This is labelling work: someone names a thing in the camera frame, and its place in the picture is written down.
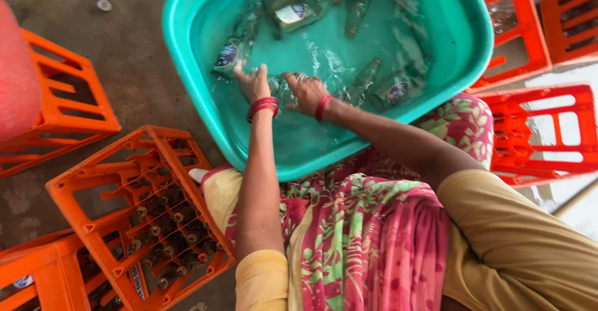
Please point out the person's left hand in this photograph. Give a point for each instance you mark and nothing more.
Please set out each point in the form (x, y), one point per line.
(256, 89)

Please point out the person's right hand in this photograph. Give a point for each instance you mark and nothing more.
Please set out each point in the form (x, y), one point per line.
(309, 95)

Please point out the person's right fingers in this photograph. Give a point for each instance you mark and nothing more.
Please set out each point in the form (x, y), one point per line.
(290, 81)

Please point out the single wet glass bottle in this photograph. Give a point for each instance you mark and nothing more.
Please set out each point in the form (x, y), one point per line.
(279, 87)

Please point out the red bangles on left wrist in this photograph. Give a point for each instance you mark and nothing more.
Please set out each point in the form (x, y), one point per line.
(263, 106)

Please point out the red bangles on wrist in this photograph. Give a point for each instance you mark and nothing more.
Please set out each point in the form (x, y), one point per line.
(263, 106)
(323, 106)

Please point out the red bangles on right wrist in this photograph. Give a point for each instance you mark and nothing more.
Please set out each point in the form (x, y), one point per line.
(323, 106)

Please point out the teal plastic wash basin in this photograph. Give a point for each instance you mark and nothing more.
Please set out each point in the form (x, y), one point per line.
(299, 142)

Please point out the group of green glass bottles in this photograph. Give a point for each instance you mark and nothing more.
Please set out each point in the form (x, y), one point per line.
(292, 14)

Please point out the small white object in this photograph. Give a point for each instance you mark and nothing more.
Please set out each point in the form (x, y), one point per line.
(198, 175)

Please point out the pink green floral sari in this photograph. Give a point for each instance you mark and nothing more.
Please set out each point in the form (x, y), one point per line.
(364, 236)

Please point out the small white bottle cap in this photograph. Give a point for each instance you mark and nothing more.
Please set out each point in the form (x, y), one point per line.
(103, 5)

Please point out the orange plastic bottle crate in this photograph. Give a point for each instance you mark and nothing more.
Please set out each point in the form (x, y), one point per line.
(514, 133)
(100, 185)
(551, 26)
(60, 114)
(537, 54)
(51, 269)

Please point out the rows of brown capless bottles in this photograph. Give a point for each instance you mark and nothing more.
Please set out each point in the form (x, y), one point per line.
(180, 269)

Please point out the yellow blouse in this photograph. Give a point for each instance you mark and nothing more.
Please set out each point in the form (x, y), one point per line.
(514, 236)

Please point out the pink sack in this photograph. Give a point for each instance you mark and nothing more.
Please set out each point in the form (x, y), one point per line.
(16, 77)

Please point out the wooden stick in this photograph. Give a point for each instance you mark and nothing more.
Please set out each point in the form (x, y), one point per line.
(575, 199)

